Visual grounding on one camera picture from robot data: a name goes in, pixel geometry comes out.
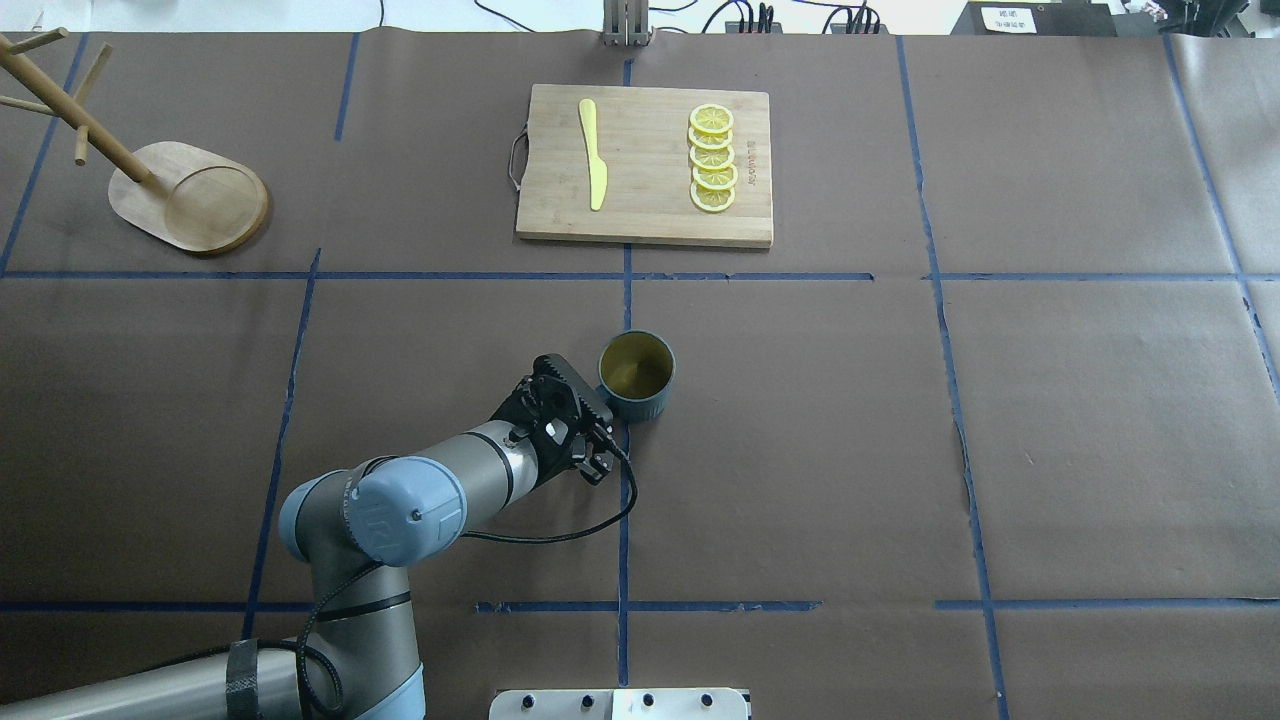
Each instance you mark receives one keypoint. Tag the wooden cup storage rack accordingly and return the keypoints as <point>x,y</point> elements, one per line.
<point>195,200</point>

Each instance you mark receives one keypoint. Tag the black box with label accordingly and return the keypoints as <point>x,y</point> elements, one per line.
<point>1038,18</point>

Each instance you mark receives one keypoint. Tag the black power strip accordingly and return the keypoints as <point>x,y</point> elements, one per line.
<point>797,18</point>

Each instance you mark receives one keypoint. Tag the bamboo cutting board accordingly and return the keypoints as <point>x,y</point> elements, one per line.
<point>643,140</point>

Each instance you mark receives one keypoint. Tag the lemon slice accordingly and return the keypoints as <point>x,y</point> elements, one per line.
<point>711,119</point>
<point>712,200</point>
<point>709,141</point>
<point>715,179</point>
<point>712,159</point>

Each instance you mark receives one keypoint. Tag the dark green mug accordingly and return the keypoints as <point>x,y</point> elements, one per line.
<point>636,371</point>

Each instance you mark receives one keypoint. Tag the aluminium frame post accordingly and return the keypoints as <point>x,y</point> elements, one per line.
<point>626,23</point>

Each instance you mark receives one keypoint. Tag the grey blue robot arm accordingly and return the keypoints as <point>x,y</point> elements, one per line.
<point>360,530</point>

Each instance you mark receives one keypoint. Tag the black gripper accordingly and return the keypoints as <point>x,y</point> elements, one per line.
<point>553,457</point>

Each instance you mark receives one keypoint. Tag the yellow plastic knife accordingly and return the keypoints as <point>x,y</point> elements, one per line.
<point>597,168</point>

